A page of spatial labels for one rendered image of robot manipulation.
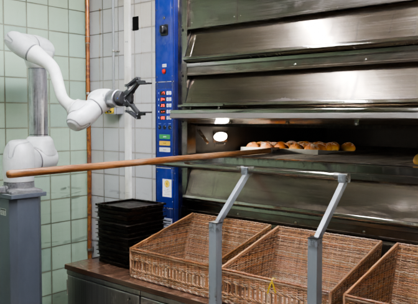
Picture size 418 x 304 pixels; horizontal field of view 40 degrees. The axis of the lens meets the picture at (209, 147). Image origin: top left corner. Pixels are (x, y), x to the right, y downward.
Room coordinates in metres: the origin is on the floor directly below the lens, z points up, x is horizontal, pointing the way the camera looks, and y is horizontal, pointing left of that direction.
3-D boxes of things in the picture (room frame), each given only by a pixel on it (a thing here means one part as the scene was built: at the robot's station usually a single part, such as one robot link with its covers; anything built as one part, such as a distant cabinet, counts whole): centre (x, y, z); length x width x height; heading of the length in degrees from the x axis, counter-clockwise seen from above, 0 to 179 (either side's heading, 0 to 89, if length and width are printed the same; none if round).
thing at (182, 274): (2.92, 0.04, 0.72); 0.56 x 0.49 x 0.28; 49
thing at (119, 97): (2.84, 0.41, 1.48); 0.09 x 0.07 x 0.08; 50
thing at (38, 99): (3.25, 0.94, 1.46); 0.22 x 0.16 x 0.77; 164
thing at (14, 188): (3.03, 1.01, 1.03); 0.22 x 0.18 x 0.06; 137
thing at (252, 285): (2.53, -0.40, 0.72); 0.56 x 0.49 x 0.28; 50
